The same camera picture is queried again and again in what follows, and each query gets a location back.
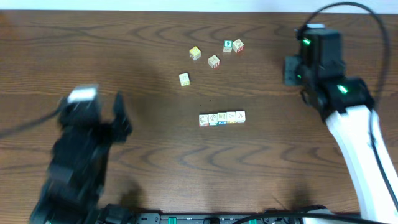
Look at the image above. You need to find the blue edged front block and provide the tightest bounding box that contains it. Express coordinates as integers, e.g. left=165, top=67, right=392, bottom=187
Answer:
left=235, top=111, right=246, bottom=123

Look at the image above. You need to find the pale yellow block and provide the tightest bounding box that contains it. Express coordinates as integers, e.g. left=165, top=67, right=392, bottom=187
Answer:
left=179, top=73, right=190, bottom=86
left=226, top=111, right=236, bottom=124

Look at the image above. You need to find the green framed block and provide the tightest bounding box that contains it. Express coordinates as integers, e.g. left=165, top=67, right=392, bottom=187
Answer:
left=223, top=40, right=233, bottom=53

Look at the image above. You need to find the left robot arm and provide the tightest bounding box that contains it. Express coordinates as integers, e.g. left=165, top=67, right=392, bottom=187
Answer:
left=29, top=93, right=132, bottom=224

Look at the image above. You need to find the teal edged block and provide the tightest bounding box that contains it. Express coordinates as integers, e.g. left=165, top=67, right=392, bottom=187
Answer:
left=208, top=113, right=218, bottom=126

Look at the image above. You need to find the red soccer letter block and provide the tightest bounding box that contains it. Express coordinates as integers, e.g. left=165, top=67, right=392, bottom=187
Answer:
left=233, top=39, right=244, bottom=53

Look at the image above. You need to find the red sided center block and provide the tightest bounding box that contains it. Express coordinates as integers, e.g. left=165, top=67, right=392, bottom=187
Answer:
left=208, top=55, right=220, bottom=69

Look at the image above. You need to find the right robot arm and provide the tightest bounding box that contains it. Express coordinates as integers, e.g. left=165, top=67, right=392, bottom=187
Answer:
left=283, top=24, right=397, bottom=223

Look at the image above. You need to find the blue edged block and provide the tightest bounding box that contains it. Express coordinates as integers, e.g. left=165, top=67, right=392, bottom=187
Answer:
left=217, top=112, right=228, bottom=125
left=235, top=111, right=246, bottom=123

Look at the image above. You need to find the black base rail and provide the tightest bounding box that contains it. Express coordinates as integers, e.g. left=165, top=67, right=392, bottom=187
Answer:
left=96, top=203, right=368, bottom=224

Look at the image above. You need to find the yellow top block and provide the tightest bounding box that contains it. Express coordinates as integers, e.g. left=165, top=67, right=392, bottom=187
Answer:
left=189, top=46, right=201, bottom=60

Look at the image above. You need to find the left black cable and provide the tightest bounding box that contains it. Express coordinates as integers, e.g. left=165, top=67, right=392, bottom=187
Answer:
left=0, top=105, right=68, bottom=139

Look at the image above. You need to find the red edged block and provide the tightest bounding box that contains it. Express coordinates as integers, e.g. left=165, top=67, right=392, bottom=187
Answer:
left=199, top=114, right=209, bottom=127

